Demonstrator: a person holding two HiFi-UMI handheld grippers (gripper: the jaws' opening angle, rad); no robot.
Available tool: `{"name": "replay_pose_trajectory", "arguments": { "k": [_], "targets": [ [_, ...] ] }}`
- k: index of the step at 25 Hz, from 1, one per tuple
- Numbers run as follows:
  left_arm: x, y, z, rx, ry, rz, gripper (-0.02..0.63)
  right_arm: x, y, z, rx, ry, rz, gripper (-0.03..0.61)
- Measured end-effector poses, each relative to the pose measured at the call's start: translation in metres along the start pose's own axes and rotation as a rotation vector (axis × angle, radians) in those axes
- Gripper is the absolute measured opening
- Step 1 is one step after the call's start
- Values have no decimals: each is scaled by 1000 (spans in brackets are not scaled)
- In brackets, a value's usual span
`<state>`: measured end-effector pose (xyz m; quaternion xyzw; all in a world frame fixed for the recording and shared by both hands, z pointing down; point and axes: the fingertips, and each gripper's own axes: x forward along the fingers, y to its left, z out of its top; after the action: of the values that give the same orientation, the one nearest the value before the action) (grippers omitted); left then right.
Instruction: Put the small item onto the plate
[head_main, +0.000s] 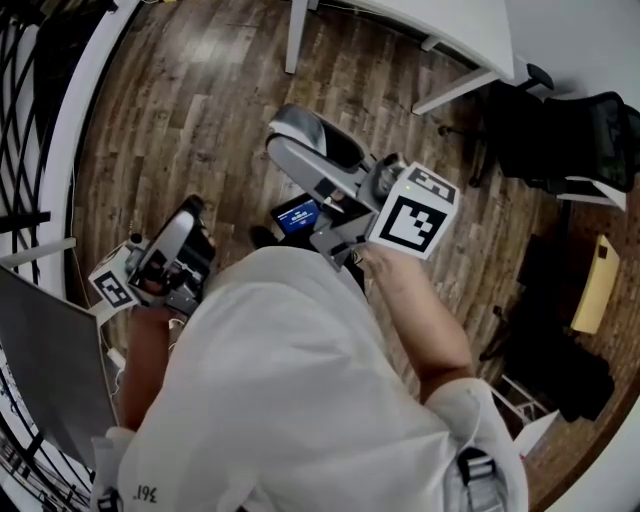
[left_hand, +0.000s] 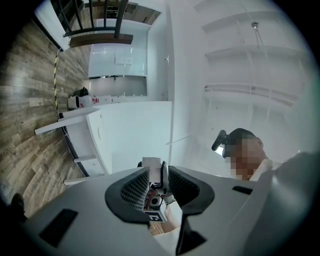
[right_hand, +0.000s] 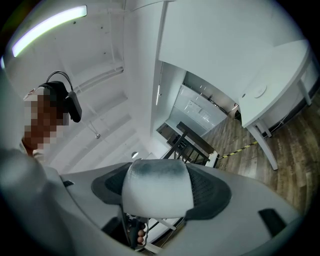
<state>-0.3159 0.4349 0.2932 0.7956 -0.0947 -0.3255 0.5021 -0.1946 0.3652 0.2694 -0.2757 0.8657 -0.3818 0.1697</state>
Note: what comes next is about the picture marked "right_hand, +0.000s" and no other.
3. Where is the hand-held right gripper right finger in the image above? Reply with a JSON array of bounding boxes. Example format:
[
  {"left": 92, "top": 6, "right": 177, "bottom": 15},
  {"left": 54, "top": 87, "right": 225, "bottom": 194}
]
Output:
[{"left": 149, "top": 163, "right": 309, "bottom": 256}]

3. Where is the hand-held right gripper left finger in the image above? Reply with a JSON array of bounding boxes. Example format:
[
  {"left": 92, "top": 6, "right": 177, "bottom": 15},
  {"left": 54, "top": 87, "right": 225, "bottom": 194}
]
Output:
[{"left": 59, "top": 161, "right": 151, "bottom": 256}]

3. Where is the person's right hand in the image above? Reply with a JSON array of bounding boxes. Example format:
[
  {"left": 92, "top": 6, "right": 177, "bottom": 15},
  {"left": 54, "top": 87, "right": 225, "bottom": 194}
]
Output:
[{"left": 136, "top": 223, "right": 147, "bottom": 246}]

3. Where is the person's white shirt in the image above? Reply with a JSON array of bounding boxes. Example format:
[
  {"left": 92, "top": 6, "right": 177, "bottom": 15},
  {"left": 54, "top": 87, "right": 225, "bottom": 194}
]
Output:
[{"left": 31, "top": 148, "right": 47, "bottom": 165}]

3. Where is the yellow black striped tape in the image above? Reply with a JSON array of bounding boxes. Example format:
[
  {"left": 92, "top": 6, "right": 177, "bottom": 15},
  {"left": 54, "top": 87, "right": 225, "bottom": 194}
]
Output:
[{"left": 221, "top": 140, "right": 259, "bottom": 160}]

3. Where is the person's head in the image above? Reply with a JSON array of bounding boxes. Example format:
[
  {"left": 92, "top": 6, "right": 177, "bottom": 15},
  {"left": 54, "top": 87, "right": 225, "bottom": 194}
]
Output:
[{"left": 21, "top": 84, "right": 71, "bottom": 157}]

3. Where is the black metal railing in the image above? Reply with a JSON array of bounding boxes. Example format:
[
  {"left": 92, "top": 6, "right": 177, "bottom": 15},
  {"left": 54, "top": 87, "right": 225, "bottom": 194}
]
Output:
[{"left": 159, "top": 121, "right": 217, "bottom": 167}]

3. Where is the frosted glass partition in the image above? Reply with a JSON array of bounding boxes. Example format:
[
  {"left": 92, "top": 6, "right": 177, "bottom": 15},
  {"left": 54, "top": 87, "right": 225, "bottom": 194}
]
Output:
[{"left": 172, "top": 83, "right": 227, "bottom": 137}]

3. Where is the white table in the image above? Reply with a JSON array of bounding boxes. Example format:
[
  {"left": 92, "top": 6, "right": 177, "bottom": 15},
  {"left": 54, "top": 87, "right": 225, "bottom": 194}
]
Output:
[{"left": 237, "top": 38, "right": 315, "bottom": 171}]

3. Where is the long ceiling light strip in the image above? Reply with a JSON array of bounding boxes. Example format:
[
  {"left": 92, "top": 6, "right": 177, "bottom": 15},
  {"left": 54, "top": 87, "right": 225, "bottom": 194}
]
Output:
[{"left": 11, "top": 4, "right": 88, "bottom": 58}]

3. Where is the black head-mounted camera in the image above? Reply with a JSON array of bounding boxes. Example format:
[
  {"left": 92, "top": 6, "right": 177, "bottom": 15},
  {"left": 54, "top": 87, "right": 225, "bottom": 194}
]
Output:
[{"left": 38, "top": 70, "right": 83, "bottom": 124}]

